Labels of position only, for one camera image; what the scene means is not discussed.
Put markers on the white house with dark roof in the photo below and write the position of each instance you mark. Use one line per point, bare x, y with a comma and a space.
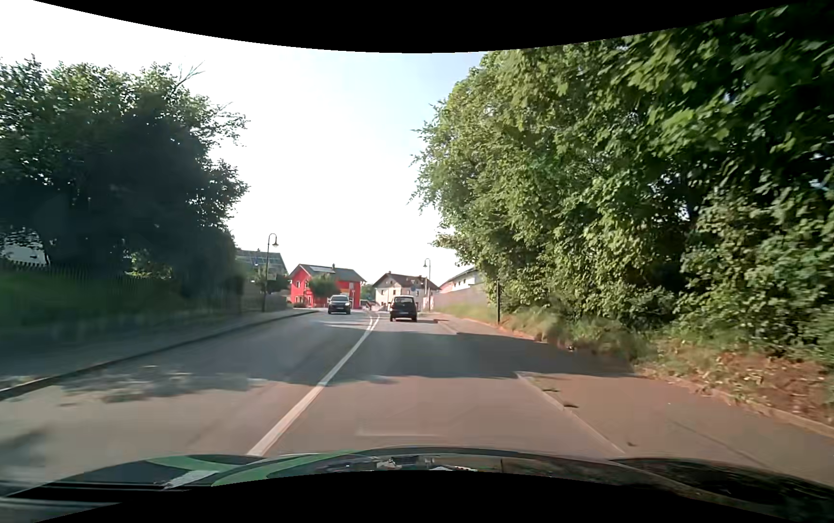
402, 285

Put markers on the white house with grey roof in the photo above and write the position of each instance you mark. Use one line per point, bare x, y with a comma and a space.
462, 279

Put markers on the dark car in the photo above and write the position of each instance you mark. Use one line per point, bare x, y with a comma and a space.
403, 308
339, 304

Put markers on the dark pole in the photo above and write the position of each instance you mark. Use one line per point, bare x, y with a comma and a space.
498, 301

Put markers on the small green tree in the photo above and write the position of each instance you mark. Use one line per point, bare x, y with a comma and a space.
324, 287

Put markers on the red house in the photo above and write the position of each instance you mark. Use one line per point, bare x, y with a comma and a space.
309, 285

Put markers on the grey asphalt road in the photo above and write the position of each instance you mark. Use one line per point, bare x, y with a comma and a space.
402, 378

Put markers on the grey building with dark roof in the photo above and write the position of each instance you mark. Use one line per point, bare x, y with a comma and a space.
263, 261

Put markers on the car's own bonnet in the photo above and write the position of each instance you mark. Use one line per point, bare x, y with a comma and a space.
402, 465

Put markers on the row of green trees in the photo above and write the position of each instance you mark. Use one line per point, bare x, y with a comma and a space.
642, 189

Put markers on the reddish pavement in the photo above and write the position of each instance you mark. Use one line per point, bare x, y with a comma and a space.
664, 421

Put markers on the large dark trees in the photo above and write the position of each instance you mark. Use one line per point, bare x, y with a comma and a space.
97, 174

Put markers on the grass verge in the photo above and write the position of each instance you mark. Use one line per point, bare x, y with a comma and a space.
736, 370

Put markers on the grey pavement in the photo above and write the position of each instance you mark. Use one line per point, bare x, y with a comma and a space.
61, 356

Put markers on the grass bank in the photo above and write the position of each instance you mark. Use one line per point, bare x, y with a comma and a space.
39, 298

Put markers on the white building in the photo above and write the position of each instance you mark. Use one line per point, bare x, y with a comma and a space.
17, 250

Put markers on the curved lamp post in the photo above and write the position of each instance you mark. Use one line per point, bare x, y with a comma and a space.
266, 276
428, 280

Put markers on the pale wall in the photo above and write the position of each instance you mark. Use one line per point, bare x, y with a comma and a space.
460, 297

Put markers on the low stone wall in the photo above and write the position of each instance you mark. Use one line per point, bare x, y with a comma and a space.
97, 325

